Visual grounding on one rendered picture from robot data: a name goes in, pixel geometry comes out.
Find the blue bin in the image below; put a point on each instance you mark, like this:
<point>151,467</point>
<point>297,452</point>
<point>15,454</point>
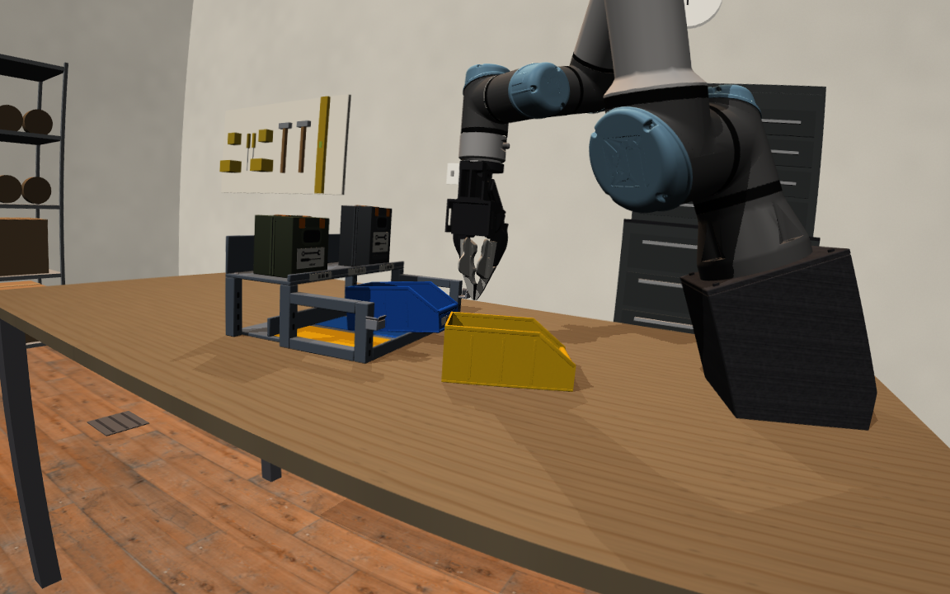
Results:
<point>416,306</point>

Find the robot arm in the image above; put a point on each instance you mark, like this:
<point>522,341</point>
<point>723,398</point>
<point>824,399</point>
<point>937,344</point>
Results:
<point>658,148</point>

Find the yellow bin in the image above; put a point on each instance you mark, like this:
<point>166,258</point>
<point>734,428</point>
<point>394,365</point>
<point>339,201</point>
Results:
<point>504,351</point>

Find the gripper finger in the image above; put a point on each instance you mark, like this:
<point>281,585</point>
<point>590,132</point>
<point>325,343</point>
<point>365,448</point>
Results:
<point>467,250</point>
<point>491,255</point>

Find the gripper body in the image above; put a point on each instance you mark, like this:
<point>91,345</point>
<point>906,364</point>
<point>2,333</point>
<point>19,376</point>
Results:
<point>473,219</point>

